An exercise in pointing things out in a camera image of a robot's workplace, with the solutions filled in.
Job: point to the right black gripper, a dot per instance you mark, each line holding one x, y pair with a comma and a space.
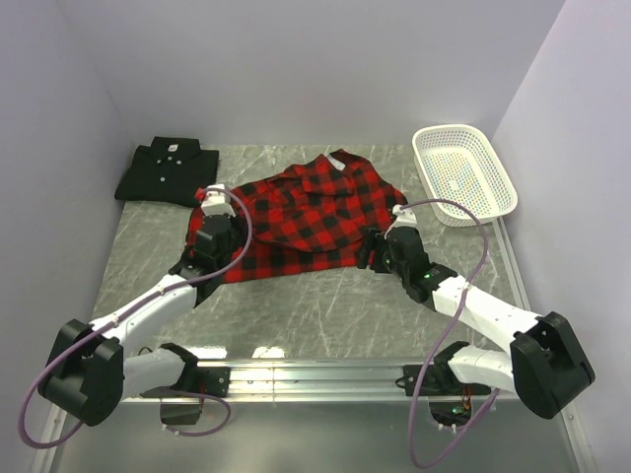
381, 242

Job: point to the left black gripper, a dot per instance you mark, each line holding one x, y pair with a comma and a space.
240, 225

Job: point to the red black plaid shirt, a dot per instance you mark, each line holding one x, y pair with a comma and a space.
312, 217

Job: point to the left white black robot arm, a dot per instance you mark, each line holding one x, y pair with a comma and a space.
93, 366

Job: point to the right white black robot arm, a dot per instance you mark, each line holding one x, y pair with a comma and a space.
537, 357

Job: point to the folded black button shirt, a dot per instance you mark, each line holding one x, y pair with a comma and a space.
169, 170

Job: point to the white plastic mesh basket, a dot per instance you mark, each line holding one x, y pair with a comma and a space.
461, 172

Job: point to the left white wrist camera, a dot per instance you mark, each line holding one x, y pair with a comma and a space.
214, 201

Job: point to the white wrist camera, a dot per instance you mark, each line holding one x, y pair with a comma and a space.
214, 201
402, 217

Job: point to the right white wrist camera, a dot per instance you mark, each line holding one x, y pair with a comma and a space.
402, 217

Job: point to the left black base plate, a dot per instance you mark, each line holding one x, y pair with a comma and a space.
213, 381

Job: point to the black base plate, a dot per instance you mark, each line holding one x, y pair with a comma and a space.
437, 382
213, 381

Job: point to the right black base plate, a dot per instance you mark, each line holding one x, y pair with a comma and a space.
437, 382

